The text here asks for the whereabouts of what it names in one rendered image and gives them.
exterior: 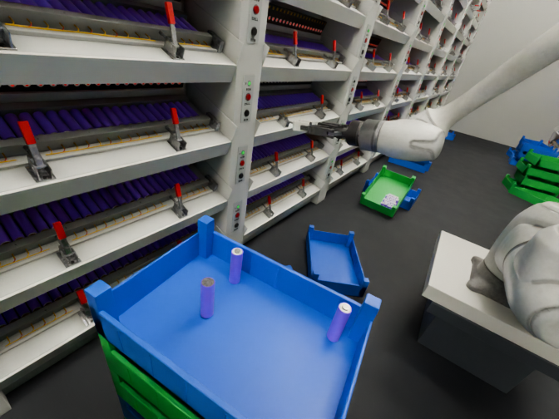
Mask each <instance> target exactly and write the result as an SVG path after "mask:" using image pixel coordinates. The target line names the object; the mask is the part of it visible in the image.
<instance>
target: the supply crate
mask: <svg viewBox="0 0 559 419"><path fill-rule="evenodd" d="M214 225H215V220H214V219H213V218H211V217H210V216H208V215H204V216H203V217H201V218H199V219H198V232H197V233H195V234H193V235H192V236H191V237H190V238H188V239H186V240H185V241H183V242H181V243H180V244H178V245H177V246H176V247H174V248H173V249H171V250H169V251H168V252H166V253H165V254H163V255H162V256H161V257H159V258H158V259H156V260H154V261H153V262H151V263H150V264H148V265H147V266H146V267H144V268H143V269H141V270H139V271H138V272H136V273H135V274H133V275H132V276H131V277H129V278H128V279H126V280H124V281H123V282H121V283H119V284H118V285H117V286H116V287H114V288H111V286H110V285H108V284H107V283H105V282H103V281H102V280H98V281H97V282H95V283H94V284H92V285H91V286H89V287H87V288H85V289H84V291H85V294H86V297H87V302H88V304H89V308H90V310H91V314H92V318H93V321H94V323H95V326H96V331H97V332H98V333H99V334H100V335H101V336H103V337H104V338H105V339H106V340H107V341H108V342H109V343H111V344H112V345H113V346H115V347H116V348H117V349H119V350H120V351H121V352H123V353H124V354H125V355H126V356H128V357H129V358H130V359H131V360H132V361H133V362H135V363H136V364H137V365H138V366H140V367H141V368H142V369H144V370H145V371H146V372H148V373H149V374H150V375H151V376H153V377H154V378H155V379H156V380H157V381H158V382H160V383H161V384H162V385H163V386H165V387H166V388H167V389H169V390H170V391H171V392H173V393H174V394H175V395H176V396H178V397H179V398H180V399H181V400H182V401H183V402H185V403H186V404H187V405H188V406H190V407H191V408H192V409H194V410H195V411H196V412H198V413H199V414H200V415H201V416H203V417H204V418H205V419H345V418H346V415H347V412H348V409H349V404H350V400H351V397H352V394H353V391H354V386H355V383H356V380H357V376H358V374H359V369H360V365H361V362H362V359H363V355H364V350H365V348H366V344H367V341H368V338H369V333H370V330H371V327H372V323H373V320H374V319H375V317H376V315H377V313H378V311H379V308H380V305H381V302H382V300H381V299H380V298H376V297H374V296H373V295H371V294H369V293H367V295H366V297H365V299H364V301H363V303H362V305H361V303H358V302H356V301H354V300H353V299H351V298H348V297H346V296H344V295H343V294H341V293H338V292H336V291H334V290H333V289H331V288H328V287H326V286H324V285H323V284H321V283H318V282H316V281H314V280H313V279H310V278H308V277H306V276H304V275H303V274H300V273H298V272H296V271H294V270H293V269H290V268H288V267H286V266H284V265H283V264H280V263H278V262H276V261H274V260H273V259H270V258H268V257H266V256H264V255H263V254H260V253H258V252H256V251H254V250H253V249H250V248H248V247H246V246H244V245H243V244H240V243H238V242H236V241H234V240H233V239H230V238H228V237H226V236H224V235H223V234H220V233H218V232H216V231H214ZM233 248H241V249H243V251H244V253H243V259H242V267H241V275H240V282H239V283H238V284H232V283H230V282H229V276H230V256H231V250H232V249H233ZM206 277H211V278H213V279H214V280H215V302H214V314H213V315H212V316H211V317H210V318H203V317H201V315H200V281H201V280H202V279H203V278H206ZM340 303H347V304H349V305H350V306H351V308H352V313H351V314H350V316H349V320H348V322H347V323H346V325H345V327H344V330H343V332H342V334H341V336H340V338H339V340H338V341H337V342H336V343H334V342H331V341H330V340H329V339H328V338H327V332H328V330H329V326H330V324H331V322H332V320H333V317H334V315H335V312H336V310H337V307H338V306H339V304H340Z"/></svg>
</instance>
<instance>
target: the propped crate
mask: <svg viewBox="0 0 559 419"><path fill-rule="evenodd" d="M386 168H387V166H386V165H383V168H382V169H381V171H380V172H379V173H378V175H377V176H376V177H375V179H374V180H373V182H372V183H371V184H370V185H369V187H368V188H367V189H366V190H365V191H364V192H363V193H362V194H361V198H360V202H359V203H360V204H362V205H366V206H368V207H369V208H371V209H374V210H377V211H378V212H380V213H383V214H385V215H387V216H390V217H392V218H393V216H394V214H395V213H396V211H397V210H398V207H399V206H400V205H401V204H402V202H403V200H404V199H405V197H406V196H407V194H408V192H409V191H410V190H411V188H412V186H413V183H414V181H415V179H416V176H412V178H408V177H406V176H404V175H400V174H398V173H395V172H392V171H391V170H386ZM388 194H392V195H395V196H397V197H398V204H397V206H396V205H393V207H392V209H389V208H386V207H384V206H382V205H381V202H382V201H383V198H385V196H386V195H388Z"/></svg>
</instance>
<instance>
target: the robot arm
mask: <svg viewBox="0 0 559 419"><path fill-rule="evenodd" d="M557 60H559V22H558V23H557V24H556V25H554V26H553V27H551V28H550V29H549V30H547V31H546V32H544V33H543V34H542V35H541V36H540V37H538V38H537V39H535V40H534V41H533V42H531V43H530V44H528V45H527V46H526V47H524V48H523V49H522V50H521V51H519V52H518V53H517V54H515V55H514V56H513V57H511V58H510V59H509V60H507V61H506V62H504V63H503V64H502V65H501V66H500V67H499V68H497V69H496V70H495V71H493V72H492V73H490V74H489V75H488V76H486V77H485V78H484V79H482V80H481V81H480V82H479V83H478V84H476V85H475V86H474V87H472V88H471V89H470V90H468V91H467V92H465V93H464V94H462V95H461V96H460V97H458V98H457V99H455V100H454V101H452V102H450V103H448V104H447V105H446V106H443V107H440V108H438V109H431V108H428V109H426V110H425V111H422V112H420V113H418V114H417V115H415V116H412V117H410V118H409V120H404V119H402V120H396V121H379V120H371V119H367V120H366V121H356V120H353V121H351V122H350V123H349V124H348V125H346V124H336V123H329V122H324V121H323V122H322V123H321V122H318V124H317V122H316V121H304V120H299V121H293V131H303V132H308V134H311V135H316V136H324V137H328V138H331V139H333V138H334V137H336V138H337V139H343V138H345V139H346V142H347V144H348V145H352V146H357V147H359V148H360V149H361V150H366V151H372V152H375V153H381V154H383V155H386V156H388V157H391V158H394V159H399V160H408V161H429V160H435V159H436V158H437V157H438V156H439V154H440V152H441V150H442V148H443V144H444V141H445V137H447V136H448V132H449V130H450V128H451V127H452V126H453V125H454V124H455V123H456V122H458V121H459V120H461V119H462V118H463V117H464V116H466V115H468V114H469V113H471V112H472V111H475V110H476V109H477V108H478V107H480V106H482V105H484V104H485V103H487V102H489V101H490V100H492V99H493V98H495V97H497V96H499V95H501V94H502V93H503V92H505V91H507V90H509V89H510V88H512V87H514V86H515V85H517V84H518V83H520V82H522V81H524V80H526V79H527V78H528V77H530V76H532V75H534V74H535V73H537V72H539V71H540V70H542V69H543V68H545V67H547V66H549V65H551V64H552V63H553V62H555V61H557ZM471 262H472V270H471V275H470V279H469V280H468V282H467V283H466V286H467V287H468V288H469V289H470V290H472V291H473V292H475V293H480V294H482V295H484V296H486V297H488V298H490V299H492V300H493V301H495V302H497V303H500V304H501V305H503V306H505V307H507V308H510V309H511V310H512V312H513V314H514V316H515V317H516V319H517V320H518V322H519V323H520V324H521V325H522V326H523V327H524V328H525V329H526V330H527V331H528V332H529V333H530V334H531V335H532V336H533V337H535V338H539V339H540V340H542V341H543V342H544V343H546V344H548V345H550V346H552V347H554V348H556V349H559V203H557V202H552V201H547V202H544V203H538V204H536V205H533V206H531V207H529V208H527V209H525V210H523V211H522V212H521V213H520V214H518V215H517V216H516V217H515V218H514V219H513V220H512V221H511V222H510V223H509V224H508V225H507V227H506V228H505V229H504V230H503V231H502V232H501V234H500V235H499V236H498V238H497V240H496V241H495V243H494V244H493V246H492V247H491V249H490V250H489V252H488V254H487V256H486V257H485V259H482V258H480V257H478V256H473V257H472V258H471Z"/></svg>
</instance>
